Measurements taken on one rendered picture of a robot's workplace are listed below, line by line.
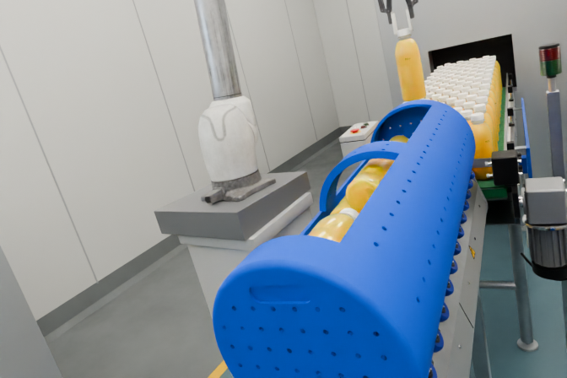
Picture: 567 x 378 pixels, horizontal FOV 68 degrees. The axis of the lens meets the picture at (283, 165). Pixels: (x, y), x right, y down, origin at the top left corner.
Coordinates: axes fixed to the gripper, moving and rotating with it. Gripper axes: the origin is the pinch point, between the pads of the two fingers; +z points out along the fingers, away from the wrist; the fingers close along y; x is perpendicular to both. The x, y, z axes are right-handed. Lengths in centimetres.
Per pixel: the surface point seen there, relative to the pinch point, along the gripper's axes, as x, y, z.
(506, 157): -3, 23, 45
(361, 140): 9.2, -22.6, 37.1
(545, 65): 31, 39, 26
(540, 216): 3, 31, 68
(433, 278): -86, 11, 33
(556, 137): 31, 40, 52
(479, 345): -12, 8, 107
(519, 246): 32, 24, 96
